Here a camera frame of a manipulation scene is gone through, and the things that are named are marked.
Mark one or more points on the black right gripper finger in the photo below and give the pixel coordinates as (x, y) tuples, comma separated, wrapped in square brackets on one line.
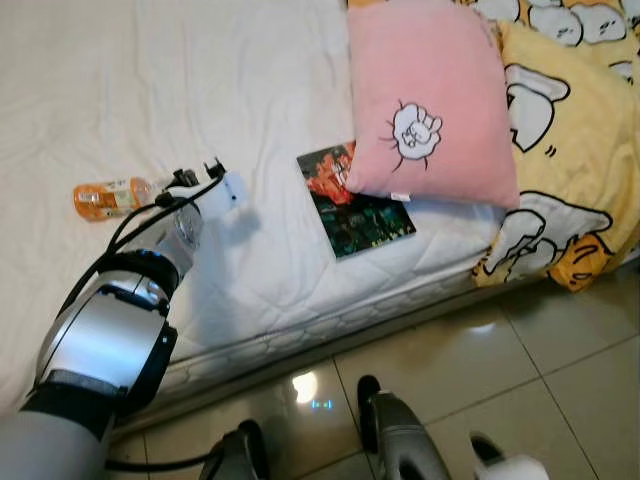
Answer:
[(486, 448)]

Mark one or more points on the yellow duck-print blanket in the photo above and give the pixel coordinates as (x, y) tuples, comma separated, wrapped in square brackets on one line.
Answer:
[(570, 160)]

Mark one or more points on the pink pillow with fist print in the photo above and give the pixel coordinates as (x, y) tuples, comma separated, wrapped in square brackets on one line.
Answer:
[(440, 70)]

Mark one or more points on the orange-label plastic bottle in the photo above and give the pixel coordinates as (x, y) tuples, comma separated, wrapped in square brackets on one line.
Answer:
[(105, 199)]

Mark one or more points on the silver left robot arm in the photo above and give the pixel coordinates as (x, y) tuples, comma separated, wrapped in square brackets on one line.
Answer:
[(100, 340)]

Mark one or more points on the dark picture-cover book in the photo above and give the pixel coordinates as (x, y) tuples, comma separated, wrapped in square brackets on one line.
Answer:
[(365, 230)]

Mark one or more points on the white quilted mattress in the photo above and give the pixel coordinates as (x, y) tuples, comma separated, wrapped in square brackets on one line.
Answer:
[(200, 80)]

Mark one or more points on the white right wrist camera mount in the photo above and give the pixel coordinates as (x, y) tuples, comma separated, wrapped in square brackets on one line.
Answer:
[(520, 470)]

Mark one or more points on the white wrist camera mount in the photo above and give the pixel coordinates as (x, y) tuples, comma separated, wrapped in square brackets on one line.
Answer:
[(520, 470), (225, 195)]

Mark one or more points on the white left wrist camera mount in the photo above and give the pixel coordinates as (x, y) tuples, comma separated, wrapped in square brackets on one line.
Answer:
[(225, 195)]

